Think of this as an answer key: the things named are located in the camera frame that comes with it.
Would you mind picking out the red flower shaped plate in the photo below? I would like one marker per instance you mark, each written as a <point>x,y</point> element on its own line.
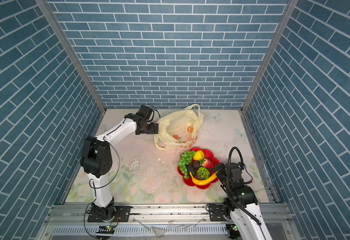
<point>209,155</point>

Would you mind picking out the aluminium left corner post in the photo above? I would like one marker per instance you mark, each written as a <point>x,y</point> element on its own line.
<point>60,34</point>

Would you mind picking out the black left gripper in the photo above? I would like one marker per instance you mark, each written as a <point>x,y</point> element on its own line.
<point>152,129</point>

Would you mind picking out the green fake grapes bunch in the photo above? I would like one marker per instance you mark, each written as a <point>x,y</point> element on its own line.
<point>185,159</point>

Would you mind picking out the red fake strawberry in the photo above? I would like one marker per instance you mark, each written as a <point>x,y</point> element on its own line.
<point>206,163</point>

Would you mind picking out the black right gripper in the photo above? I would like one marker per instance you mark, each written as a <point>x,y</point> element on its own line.
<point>222,172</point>

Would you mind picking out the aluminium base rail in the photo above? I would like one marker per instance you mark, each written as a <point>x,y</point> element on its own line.
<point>155,222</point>

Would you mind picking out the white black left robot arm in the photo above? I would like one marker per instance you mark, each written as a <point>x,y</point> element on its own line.
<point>96,159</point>

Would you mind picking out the yellow fake banana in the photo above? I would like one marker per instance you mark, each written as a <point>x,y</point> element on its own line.
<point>205,182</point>

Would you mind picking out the aluminium right corner post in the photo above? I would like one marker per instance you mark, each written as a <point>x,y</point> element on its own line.
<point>287,13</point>

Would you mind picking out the dark textured fake avocado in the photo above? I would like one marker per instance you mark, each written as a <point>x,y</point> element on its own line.
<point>191,170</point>

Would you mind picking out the dark brown fake fruit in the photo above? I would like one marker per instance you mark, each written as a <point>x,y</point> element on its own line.
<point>196,165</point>

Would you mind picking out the green fake lime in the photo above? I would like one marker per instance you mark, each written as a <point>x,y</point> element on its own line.
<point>203,173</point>

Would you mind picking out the aluminium corner post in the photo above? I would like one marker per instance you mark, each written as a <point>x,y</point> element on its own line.
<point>60,34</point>
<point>287,13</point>

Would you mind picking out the yellowish printed plastic bag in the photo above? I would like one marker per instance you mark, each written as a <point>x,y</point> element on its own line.
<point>179,129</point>

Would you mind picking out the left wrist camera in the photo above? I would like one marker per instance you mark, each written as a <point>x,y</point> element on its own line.
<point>145,112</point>

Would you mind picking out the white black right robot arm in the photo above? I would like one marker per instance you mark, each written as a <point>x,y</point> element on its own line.
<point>241,207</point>

